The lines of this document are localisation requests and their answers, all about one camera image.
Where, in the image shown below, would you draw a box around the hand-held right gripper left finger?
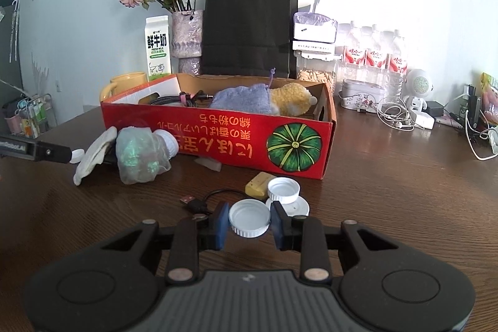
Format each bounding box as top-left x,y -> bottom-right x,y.
99,202 -> 230,285

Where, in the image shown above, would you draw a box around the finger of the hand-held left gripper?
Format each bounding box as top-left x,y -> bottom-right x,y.
35,141 -> 73,164

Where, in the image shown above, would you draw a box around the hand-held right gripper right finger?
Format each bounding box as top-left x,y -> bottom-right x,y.
270,201 -> 401,285

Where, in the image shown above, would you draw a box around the short black USB cable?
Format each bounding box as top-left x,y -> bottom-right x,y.
180,189 -> 250,218

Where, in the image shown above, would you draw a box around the white cloth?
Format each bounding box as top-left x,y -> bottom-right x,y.
73,126 -> 118,187

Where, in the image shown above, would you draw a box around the red cardboard box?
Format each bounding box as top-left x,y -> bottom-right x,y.
100,73 -> 337,181

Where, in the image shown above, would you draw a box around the clear plastic bag bundle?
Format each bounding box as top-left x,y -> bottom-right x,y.
115,126 -> 172,185

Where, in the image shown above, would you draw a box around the braided black white cable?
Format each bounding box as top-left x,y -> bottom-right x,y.
138,91 -> 213,108

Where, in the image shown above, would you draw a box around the grey-blue cloth pouch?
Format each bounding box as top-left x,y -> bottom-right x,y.
210,69 -> 278,115

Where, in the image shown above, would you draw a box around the yellow white plush toy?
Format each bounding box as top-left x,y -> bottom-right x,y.
268,82 -> 317,117

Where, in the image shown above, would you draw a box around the yellow rectangular block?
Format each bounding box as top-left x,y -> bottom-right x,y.
244,172 -> 278,198

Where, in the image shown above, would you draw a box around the clear plastic piece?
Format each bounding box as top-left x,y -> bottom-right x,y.
195,157 -> 222,173

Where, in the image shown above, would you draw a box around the small white jar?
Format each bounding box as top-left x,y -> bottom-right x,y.
156,130 -> 180,159

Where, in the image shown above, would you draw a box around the yellow mug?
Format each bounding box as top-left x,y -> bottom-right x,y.
99,72 -> 148,103

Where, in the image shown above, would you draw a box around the dark board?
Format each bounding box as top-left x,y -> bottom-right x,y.
0,0 -> 24,115

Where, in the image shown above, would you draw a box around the white milk carton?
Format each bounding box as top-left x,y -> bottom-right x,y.
145,15 -> 172,82

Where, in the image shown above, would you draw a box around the clear seed container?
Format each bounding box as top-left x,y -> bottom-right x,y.
294,49 -> 339,91

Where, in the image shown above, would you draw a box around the white earphones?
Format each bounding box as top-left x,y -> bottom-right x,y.
375,102 -> 425,130

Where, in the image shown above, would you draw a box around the floral tin box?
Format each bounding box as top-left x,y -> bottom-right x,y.
338,78 -> 387,111

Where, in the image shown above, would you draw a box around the purple speckled vase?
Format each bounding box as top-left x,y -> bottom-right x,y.
171,10 -> 204,75

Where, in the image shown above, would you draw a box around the white charger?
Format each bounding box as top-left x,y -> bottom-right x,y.
412,110 -> 435,129

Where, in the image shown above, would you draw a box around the white flat carton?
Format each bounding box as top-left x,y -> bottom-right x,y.
293,40 -> 336,52

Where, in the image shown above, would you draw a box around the red label water bottle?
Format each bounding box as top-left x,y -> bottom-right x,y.
360,25 -> 374,49
342,21 -> 366,84
385,29 -> 408,99
366,24 -> 390,84

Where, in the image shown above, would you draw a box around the black paper bag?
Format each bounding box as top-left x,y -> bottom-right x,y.
199,0 -> 298,80

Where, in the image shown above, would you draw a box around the white robot speaker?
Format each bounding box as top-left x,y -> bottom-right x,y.
402,68 -> 434,111

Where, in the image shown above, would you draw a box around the dark green spray bottle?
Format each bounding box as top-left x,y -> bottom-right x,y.
459,84 -> 473,123

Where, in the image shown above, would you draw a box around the black device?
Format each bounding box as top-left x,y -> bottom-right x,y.
467,85 -> 491,138

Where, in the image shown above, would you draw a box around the yellow snack packet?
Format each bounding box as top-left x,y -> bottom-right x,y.
479,72 -> 498,123

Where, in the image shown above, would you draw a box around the wire rack with toiletries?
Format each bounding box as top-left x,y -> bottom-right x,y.
2,93 -> 59,140

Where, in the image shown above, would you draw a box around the white charging cable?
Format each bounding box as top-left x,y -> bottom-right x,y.
465,122 -> 498,161

